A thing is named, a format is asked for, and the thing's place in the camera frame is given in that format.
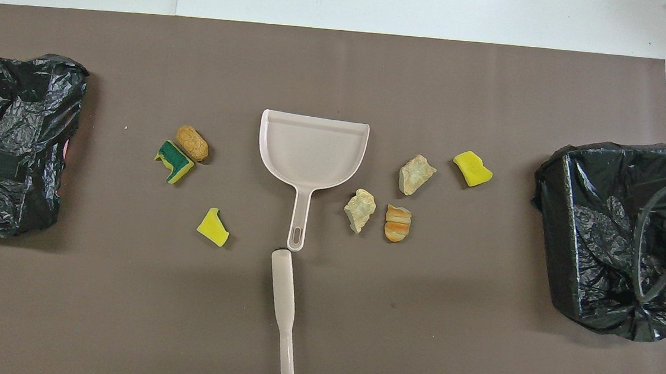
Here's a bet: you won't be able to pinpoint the green and yellow sponge piece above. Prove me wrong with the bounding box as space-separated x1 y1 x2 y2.
152 139 197 187

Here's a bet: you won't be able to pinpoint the brown peanut toy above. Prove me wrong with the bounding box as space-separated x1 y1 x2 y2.
174 124 211 164

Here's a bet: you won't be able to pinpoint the pale rock chunk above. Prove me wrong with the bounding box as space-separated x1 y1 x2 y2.
397 152 439 199
341 187 379 236

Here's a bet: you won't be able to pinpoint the orange croissant toy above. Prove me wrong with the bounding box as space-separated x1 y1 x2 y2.
383 204 414 245

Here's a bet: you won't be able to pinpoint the beige hand brush black bristles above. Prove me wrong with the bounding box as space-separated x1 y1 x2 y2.
262 248 308 374

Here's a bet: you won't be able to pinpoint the beige plastic dustpan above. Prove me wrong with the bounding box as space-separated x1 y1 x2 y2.
251 108 371 257

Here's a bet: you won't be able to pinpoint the open bin with black bag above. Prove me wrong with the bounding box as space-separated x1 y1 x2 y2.
522 133 666 344

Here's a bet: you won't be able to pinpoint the box covered by black bag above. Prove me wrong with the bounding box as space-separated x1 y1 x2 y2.
0 50 91 244

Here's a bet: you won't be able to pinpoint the brown table mat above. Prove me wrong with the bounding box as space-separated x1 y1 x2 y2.
0 3 666 374

